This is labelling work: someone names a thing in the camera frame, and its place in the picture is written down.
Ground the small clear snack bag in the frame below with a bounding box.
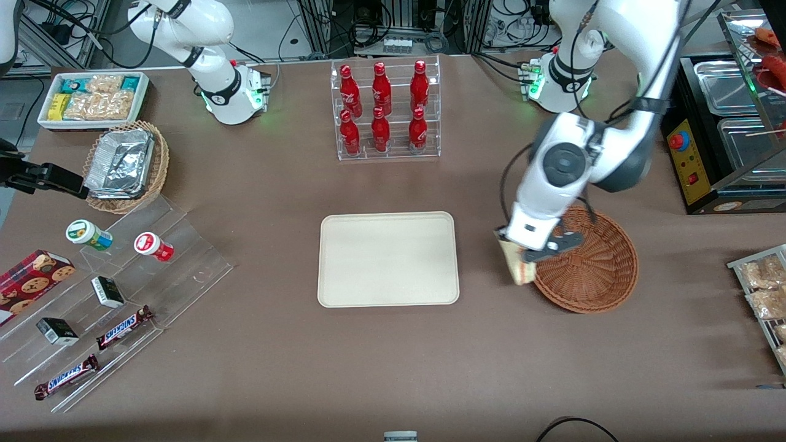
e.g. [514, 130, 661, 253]
[86, 74, 124, 95]

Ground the snickers chocolate bar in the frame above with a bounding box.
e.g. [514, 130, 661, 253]
[34, 354, 100, 401]
[96, 305, 154, 351]

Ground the large clear snack bag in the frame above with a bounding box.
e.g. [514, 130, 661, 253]
[64, 91, 134, 121]

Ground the clear acrylic stepped display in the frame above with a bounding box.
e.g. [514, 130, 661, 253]
[0, 195, 234, 413]

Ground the small dark carton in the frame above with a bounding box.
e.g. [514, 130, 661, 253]
[91, 276, 125, 309]
[36, 317, 80, 346]

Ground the clear acrylic bottle rack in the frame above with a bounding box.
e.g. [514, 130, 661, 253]
[330, 55, 442, 161]

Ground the black floor cable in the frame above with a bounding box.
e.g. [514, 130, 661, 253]
[535, 417, 621, 442]

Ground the silver foil container stack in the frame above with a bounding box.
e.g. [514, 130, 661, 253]
[84, 128, 155, 200]

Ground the triangular sandwich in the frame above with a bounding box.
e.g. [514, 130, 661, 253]
[496, 236, 537, 287]

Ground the white rectangular snack bin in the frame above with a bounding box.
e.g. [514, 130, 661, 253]
[37, 71, 150, 132]

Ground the red lid white cup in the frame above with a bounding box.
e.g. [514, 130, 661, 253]
[134, 232, 174, 263]

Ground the black food warmer machine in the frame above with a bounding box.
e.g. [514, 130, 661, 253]
[660, 9, 786, 215]

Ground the brown round wicker basket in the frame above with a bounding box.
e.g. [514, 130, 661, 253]
[532, 205, 640, 314]

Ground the grey wire snack rack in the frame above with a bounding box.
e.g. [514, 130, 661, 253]
[728, 244, 786, 375]

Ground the cream plastic tray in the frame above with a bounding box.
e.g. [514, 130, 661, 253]
[317, 211, 461, 308]

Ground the red cola bottle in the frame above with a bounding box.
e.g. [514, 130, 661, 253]
[372, 62, 392, 116]
[340, 110, 361, 156]
[371, 107, 391, 153]
[340, 64, 363, 118]
[410, 60, 430, 113]
[408, 106, 428, 152]

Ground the green lid white cup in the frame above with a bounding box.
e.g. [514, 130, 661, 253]
[66, 219, 114, 252]

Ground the light woven wicker basket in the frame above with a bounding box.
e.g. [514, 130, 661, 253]
[82, 120, 170, 215]

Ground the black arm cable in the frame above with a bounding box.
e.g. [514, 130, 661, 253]
[499, 0, 685, 231]

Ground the red plaid cookie box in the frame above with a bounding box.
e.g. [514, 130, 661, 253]
[0, 249, 76, 327]

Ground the steel food pan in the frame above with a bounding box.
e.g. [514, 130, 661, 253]
[717, 116, 786, 172]
[693, 60, 763, 117]

